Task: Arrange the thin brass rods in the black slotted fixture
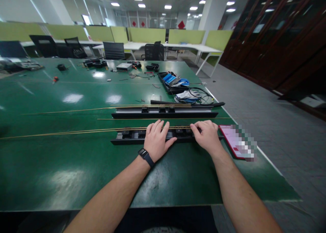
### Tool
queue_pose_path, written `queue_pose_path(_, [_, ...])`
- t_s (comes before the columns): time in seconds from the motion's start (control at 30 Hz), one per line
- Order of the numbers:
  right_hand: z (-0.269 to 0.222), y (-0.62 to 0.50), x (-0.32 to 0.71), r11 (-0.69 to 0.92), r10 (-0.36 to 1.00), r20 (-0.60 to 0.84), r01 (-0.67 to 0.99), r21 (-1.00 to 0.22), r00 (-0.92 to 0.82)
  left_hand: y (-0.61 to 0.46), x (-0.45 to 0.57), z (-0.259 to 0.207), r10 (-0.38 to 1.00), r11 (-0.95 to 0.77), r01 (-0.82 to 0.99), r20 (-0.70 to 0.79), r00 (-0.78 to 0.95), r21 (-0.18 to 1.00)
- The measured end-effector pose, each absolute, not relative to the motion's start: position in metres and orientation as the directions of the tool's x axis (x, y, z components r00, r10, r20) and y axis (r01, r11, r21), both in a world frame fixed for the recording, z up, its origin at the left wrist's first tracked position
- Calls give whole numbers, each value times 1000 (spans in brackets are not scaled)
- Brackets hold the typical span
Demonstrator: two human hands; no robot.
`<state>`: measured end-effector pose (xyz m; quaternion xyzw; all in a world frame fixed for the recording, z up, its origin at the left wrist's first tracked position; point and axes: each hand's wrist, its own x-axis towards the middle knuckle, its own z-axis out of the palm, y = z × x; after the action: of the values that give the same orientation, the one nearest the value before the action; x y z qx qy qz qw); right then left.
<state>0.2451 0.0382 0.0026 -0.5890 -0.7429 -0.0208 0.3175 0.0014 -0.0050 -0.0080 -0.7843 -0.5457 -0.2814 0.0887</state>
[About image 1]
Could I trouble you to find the black office chair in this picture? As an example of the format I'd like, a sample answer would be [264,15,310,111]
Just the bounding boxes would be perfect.
[141,41,165,61]
[29,35,75,59]
[64,36,88,59]
[0,40,29,58]
[103,41,126,60]

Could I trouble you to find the person's right fingers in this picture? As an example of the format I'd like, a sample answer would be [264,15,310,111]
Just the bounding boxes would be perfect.
[195,120,219,133]

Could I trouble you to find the black tray with blue parts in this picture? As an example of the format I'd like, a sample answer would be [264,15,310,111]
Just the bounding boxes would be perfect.
[157,71,191,95]

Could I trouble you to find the long black cover strip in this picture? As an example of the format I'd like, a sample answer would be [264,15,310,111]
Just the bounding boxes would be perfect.
[150,99,226,108]

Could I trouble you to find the person's right thumb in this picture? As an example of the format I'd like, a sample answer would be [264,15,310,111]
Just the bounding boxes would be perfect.
[189,123,202,135]

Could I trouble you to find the dark wooden glass cabinet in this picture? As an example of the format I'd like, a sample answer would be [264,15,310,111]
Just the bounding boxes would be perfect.
[218,0,326,121]

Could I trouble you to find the person's left index finger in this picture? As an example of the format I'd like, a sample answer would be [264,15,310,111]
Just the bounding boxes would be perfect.
[161,121,170,140]

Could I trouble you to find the bundle of long brass rods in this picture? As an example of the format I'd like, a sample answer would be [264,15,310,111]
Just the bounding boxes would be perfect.
[21,104,192,115]

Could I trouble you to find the phone in red case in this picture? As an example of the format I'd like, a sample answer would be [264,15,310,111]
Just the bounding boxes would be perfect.
[218,124,257,162]

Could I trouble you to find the pair of long brass rods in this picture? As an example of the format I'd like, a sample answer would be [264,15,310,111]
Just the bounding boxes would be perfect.
[0,126,220,140]

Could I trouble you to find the person's left hand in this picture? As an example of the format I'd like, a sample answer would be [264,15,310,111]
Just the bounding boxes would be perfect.
[143,120,178,164]

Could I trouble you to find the pile of electronic parts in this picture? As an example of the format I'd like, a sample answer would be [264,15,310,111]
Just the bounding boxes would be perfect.
[0,59,44,74]

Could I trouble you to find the person's right hand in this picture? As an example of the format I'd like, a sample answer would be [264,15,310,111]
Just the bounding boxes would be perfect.
[189,120,226,157]

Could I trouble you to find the person's body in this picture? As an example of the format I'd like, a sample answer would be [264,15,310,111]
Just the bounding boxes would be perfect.
[15,205,219,233]

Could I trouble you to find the silver metal box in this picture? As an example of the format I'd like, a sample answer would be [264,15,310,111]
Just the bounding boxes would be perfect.
[116,62,133,72]

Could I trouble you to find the black power tool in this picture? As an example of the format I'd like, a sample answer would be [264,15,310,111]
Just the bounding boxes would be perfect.
[83,58,108,69]

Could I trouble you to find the white desks with green partitions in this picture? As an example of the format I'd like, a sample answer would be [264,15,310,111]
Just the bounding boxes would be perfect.
[0,21,234,78]

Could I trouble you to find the white work gloves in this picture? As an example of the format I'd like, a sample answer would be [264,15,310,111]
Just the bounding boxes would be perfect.
[174,89,202,103]

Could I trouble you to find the black socket strip housing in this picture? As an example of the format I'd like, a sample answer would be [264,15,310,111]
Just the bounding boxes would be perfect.
[110,126,224,145]
[111,106,219,120]

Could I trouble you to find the person's left thumb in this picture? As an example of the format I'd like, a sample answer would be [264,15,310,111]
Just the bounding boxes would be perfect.
[165,137,178,149]

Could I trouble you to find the small black plastic trays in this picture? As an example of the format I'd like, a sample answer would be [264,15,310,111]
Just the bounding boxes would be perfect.
[145,62,160,73]

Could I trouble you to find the person's left middle finger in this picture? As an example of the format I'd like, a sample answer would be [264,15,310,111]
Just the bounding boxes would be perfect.
[154,120,165,137]

